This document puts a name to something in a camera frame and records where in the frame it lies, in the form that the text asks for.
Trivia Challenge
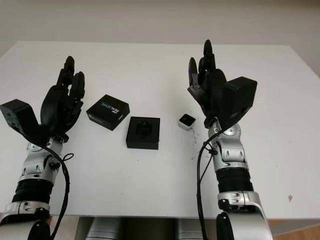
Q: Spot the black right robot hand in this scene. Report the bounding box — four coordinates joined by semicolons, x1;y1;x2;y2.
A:
187;39;232;129

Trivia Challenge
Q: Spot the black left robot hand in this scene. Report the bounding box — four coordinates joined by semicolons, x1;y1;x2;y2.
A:
39;55;86;142

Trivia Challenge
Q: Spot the small silver camera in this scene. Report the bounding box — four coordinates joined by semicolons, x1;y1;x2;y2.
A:
178;113;194;129

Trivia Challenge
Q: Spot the black printed box lid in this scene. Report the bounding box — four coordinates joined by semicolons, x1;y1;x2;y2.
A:
86;94;130;131

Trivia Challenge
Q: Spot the black box base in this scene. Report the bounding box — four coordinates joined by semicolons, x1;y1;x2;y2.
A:
125;116;161;151

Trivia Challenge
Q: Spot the grey robot torso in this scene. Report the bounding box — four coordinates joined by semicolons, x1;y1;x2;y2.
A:
84;217;212;240

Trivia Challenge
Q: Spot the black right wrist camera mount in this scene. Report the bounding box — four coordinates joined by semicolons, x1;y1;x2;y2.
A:
222;76;258;131

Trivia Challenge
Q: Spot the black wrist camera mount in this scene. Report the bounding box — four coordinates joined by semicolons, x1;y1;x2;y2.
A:
222;76;258;131
0;99;52;146

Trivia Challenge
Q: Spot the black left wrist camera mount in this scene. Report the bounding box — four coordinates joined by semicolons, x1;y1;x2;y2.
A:
0;99;52;146

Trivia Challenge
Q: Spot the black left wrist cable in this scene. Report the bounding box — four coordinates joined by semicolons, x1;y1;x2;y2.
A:
37;139;75;240

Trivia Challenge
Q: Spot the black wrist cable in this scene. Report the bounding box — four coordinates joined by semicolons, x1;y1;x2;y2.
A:
37;139;75;240
196;127;223;240

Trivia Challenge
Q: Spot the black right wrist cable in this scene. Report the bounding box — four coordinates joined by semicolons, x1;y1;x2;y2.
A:
196;127;223;240

